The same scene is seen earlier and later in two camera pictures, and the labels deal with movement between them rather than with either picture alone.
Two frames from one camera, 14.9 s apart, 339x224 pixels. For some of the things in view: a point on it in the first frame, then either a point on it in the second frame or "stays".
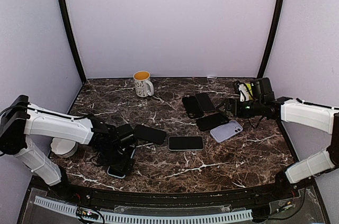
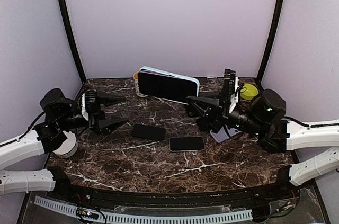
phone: x=223 y=132 stays
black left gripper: x=132 y=165 -> x=106 y=126
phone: x=121 y=169 -> x=150 y=70
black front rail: x=263 y=194 stays
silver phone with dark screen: x=186 y=143 stays
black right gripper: x=229 y=109 -> x=211 y=105
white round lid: x=63 y=148 stays
